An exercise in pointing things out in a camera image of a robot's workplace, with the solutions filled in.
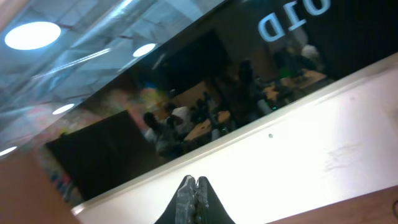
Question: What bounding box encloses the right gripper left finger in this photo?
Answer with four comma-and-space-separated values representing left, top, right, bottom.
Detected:
155, 175, 197, 224

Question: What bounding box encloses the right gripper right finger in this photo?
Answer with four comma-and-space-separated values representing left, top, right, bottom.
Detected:
195, 176, 235, 224

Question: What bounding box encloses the dark glass window panel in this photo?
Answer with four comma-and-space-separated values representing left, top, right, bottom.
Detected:
38, 0, 397, 204

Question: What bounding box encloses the round ceiling light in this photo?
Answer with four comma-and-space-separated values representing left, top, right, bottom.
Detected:
4, 21, 62, 50

